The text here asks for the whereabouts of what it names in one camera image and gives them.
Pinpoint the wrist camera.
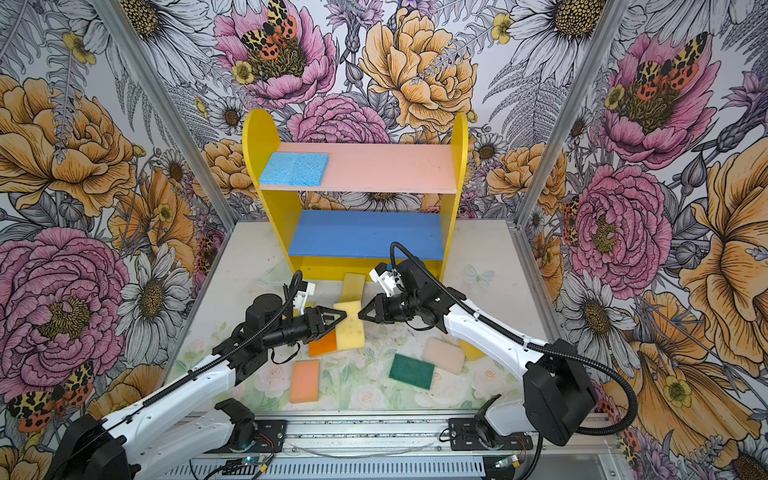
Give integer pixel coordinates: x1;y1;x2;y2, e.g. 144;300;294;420
369;263;403;297
292;281;316;316

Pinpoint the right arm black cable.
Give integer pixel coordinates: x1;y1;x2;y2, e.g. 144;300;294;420
388;241;638;438

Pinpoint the blue cellulose sponge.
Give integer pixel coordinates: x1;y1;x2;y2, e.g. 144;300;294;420
289;153;329;187
259;152;301;186

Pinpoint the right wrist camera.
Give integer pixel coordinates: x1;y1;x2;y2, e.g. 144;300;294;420
369;263;403;297

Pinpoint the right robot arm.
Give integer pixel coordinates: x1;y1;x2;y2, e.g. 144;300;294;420
358;288;597;446

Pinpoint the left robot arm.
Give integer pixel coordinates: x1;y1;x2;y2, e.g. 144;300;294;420
46;294;347;479

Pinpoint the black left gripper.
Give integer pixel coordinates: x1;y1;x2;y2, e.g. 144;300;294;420
265;305;347;348

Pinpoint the dark green scouring pad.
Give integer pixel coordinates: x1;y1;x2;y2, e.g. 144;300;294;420
389;354;435;390

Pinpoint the peach pink sponge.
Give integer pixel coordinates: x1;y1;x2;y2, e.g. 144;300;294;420
289;360;320;404

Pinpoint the pale pink sponge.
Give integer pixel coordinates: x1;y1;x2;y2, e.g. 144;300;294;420
421;338;466;375

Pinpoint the yellow sponge right side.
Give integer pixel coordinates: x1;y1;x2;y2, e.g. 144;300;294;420
458;340;486;362

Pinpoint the orange sponge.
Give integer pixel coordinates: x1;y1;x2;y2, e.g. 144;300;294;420
308;330;337;358

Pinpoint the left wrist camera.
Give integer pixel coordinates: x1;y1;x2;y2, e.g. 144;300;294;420
292;281;316;316

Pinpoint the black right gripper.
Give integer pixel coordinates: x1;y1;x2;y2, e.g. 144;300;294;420
357;291;421;326

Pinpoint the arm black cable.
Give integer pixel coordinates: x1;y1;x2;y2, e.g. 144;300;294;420
56;269;307;475
388;241;638;438

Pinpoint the yellow sponge with green back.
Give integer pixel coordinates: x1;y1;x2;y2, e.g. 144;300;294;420
340;273;366;302

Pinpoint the aluminium frame post left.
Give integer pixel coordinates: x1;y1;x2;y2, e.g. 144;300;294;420
94;1;238;231

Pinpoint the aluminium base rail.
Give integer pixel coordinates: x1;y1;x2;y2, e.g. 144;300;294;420
125;410;629;479

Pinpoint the aluminium frame post right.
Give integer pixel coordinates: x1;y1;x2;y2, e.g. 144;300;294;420
515;0;629;230

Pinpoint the yellow shelf with coloured boards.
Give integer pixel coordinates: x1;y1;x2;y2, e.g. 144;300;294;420
243;110;469;281

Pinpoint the bright yellow sponge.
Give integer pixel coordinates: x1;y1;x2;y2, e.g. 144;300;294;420
333;300;365;351

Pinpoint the aluminium frame post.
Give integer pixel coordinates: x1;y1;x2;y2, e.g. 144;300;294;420
515;0;629;230
94;1;238;231

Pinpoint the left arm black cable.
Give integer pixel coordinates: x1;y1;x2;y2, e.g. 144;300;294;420
56;269;307;475

